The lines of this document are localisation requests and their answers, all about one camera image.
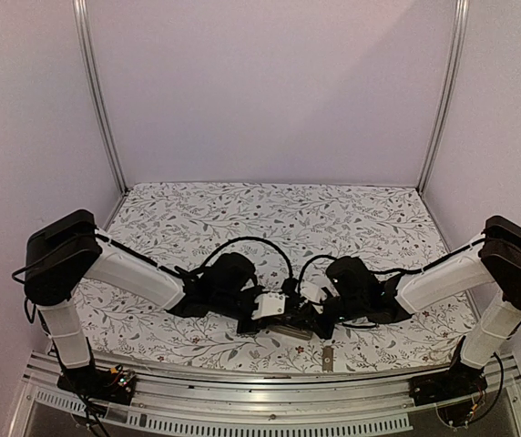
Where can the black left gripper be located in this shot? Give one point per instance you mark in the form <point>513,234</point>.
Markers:
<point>246,329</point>

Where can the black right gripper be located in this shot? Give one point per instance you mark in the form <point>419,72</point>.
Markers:
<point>308,313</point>

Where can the remote battery cover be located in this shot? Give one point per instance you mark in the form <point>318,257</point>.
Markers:
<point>328,359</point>

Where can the white remote control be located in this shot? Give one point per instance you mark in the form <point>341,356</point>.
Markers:
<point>297,329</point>

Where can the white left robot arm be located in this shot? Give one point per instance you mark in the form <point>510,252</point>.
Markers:
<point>74,248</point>

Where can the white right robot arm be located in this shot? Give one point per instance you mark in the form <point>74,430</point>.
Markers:
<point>491,257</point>

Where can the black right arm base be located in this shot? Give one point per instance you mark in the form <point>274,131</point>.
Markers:
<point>455,392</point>

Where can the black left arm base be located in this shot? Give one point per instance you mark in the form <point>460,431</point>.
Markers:
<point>115,385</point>

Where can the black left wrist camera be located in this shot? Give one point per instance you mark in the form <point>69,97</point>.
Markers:
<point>231,272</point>

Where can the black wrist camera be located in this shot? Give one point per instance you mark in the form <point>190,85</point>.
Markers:
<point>351,279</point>
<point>231,272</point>

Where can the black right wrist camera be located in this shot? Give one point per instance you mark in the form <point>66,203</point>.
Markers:
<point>351,279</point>

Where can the right aluminium frame post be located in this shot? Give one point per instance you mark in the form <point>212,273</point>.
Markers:
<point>455,52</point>

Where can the aluminium frame post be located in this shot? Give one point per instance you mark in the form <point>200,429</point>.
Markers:
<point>455,52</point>
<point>83,26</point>

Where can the left aluminium frame post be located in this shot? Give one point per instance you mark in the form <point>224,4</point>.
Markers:
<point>83,26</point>

